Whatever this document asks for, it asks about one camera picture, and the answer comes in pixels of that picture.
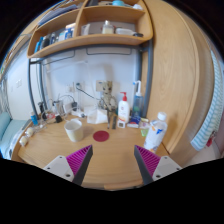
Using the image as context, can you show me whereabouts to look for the wooden shelf unit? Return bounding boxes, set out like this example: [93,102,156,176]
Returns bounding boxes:
[27,0,154,60]

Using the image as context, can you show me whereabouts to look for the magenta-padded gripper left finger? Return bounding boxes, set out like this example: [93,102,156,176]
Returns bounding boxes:
[43,144,94,187]

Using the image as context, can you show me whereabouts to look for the grey metal shelf frame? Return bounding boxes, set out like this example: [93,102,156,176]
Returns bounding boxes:
[27,39,154,118]

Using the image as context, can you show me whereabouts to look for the wooden tree figurine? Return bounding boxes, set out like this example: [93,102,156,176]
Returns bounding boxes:
[99,80,118,113]

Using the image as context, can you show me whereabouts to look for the light blue bedding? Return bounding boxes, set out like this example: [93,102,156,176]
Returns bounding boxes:
[0,111,22,158]

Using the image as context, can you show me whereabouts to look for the black power cable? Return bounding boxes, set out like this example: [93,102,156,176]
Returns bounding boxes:
[75,83,101,101]

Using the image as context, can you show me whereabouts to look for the white red-pump lotion bottle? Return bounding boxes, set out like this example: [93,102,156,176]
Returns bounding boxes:
[117,91,131,125]

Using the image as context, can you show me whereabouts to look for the clear plastic drink bottle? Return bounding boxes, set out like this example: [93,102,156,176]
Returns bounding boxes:
[143,111,168,154]

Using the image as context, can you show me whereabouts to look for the white wall socket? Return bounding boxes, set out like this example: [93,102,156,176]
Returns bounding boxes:
[64,83,75,94]
[74,81,86,93]

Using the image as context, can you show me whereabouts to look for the black pens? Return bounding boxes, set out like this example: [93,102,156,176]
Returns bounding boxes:
[107,113,118,130]

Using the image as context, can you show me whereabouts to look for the small round white jar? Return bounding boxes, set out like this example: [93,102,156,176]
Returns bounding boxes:
[19,134,29,148]
[25,126,35,138]

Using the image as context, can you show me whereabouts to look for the white power strip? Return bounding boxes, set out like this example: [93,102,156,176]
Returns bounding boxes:
[70,109,88,119]

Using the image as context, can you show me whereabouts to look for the small blue box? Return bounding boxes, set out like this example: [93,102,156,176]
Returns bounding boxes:
[128,116,141,126]

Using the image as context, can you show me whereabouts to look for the flat round red coaster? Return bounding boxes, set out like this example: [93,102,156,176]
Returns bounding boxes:
[92,130,110,143]

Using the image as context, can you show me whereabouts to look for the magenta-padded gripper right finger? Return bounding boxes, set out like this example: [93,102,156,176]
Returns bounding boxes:
[133,144,183,187]

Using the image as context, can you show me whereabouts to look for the striped hanging towel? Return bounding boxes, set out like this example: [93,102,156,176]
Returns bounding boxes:
[190,49,224,153]

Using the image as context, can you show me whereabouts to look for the small blue bottle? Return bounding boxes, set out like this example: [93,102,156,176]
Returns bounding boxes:
[30,111,39,127]

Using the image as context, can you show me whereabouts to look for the blue squeeze wash bottle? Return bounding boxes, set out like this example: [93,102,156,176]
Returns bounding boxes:
[132,80,145,118]

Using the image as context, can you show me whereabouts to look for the white tissue pack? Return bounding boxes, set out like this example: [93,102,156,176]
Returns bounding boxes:
[86,108,109,125]

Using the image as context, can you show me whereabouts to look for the cream ceramic cup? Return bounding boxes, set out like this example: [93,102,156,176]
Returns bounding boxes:
[64,118,84,143]

